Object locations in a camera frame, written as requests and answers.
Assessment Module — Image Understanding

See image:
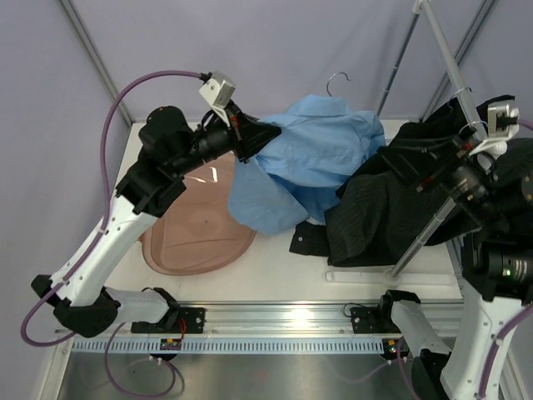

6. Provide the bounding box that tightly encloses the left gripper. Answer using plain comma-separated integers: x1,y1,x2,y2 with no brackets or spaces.
171,99,281,178

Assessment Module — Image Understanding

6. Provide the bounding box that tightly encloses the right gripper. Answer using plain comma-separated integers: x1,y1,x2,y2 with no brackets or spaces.
379,125,506,229

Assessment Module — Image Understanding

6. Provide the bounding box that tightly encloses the light blue shirt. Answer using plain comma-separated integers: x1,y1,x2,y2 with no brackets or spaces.
227,95,386,235

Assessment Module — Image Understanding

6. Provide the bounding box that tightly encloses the pink hanger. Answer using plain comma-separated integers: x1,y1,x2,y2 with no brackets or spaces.
326,71,351,98

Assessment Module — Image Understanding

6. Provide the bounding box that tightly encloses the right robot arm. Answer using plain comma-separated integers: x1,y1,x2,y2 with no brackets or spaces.
376,137,532,399

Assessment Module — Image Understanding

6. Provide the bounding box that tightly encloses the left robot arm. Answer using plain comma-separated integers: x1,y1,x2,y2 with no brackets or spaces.
32,102,281,338

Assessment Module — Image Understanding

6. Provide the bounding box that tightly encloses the black shirt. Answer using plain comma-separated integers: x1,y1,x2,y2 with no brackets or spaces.
288,94,517,255

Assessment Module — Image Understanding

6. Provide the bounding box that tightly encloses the dark striped shirt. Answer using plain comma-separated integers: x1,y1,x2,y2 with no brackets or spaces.
325,138,532,267

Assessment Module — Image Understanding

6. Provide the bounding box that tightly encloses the white clothes rack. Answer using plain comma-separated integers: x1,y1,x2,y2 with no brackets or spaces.
325,0,511,288

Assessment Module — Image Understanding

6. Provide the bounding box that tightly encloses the pink translucent plastic basin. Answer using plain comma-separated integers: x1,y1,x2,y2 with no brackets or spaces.
140,153,256,276

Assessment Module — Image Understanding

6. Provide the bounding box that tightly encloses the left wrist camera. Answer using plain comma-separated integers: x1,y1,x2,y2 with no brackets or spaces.
199,71,236,125

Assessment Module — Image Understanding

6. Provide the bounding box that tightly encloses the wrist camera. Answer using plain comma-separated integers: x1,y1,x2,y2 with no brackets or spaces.
470,99,520,158
199,71,236,125

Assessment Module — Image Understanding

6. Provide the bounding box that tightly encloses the hanger wire hook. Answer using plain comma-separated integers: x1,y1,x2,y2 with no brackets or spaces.
457,120,488,137
446,87,475,109

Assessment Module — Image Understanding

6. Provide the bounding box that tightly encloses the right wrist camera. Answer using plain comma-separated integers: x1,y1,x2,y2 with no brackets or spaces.
470,99,520,158

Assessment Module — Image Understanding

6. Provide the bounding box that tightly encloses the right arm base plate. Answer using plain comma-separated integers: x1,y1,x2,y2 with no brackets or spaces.
343,303,428,335

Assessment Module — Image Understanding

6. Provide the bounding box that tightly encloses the aluminium mounting rail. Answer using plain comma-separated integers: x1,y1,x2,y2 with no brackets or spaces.
53,302,471,338

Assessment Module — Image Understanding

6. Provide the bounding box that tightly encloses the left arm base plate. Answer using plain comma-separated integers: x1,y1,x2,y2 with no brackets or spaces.
131,306,206,334

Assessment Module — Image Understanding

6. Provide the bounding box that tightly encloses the light blue cable duct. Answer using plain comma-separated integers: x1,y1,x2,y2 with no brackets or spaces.
72,337,384,354

